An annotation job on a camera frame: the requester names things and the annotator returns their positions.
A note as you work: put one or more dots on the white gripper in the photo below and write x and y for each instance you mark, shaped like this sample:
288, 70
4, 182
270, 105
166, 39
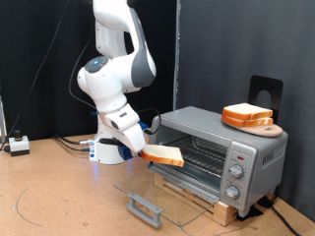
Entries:
126, 126

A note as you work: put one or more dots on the white bread slice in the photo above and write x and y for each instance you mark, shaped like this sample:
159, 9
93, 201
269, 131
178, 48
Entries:
164, 154
244, 122
247, 111

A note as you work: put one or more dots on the glass oven door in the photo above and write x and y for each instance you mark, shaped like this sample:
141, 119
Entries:
144, 209

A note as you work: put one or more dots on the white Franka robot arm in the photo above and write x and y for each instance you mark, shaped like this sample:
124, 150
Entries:
111, 65

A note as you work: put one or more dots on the silver oven knob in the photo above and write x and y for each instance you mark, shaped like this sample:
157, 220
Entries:
232, 192
236, 171

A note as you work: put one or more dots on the silver toaster oven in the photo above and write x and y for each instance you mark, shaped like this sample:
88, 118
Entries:
262, 170

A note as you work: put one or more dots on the wooden slatted crate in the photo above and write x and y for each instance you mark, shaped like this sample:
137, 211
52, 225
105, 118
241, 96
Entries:
226, 213

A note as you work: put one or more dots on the vertical aluminium pole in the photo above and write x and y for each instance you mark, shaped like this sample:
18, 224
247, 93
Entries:
177, 49

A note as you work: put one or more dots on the emergency stop button box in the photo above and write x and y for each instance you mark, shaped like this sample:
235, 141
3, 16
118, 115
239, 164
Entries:
18, 146

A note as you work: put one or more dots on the black foam pad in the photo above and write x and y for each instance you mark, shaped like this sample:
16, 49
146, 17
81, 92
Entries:
251, 213

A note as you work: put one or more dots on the round wooden cutting board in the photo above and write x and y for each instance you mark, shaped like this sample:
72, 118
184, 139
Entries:
267, 131

